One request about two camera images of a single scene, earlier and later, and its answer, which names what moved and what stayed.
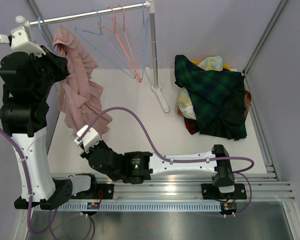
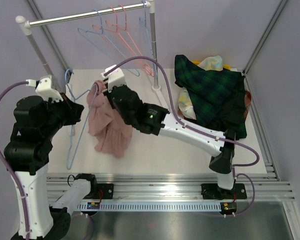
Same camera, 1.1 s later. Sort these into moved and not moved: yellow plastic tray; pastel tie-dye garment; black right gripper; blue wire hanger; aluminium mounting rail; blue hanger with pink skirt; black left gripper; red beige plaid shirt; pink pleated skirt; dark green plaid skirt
Moved: blue wire hanger; pink pleated skirt; black left gripper; blue hanger with pink skirt; black right gripper
Not moved: aluminium mounting rail; red beige plaid shirt; yellow plastic tray; dark green plaid skirt; pastel tie-dye garment
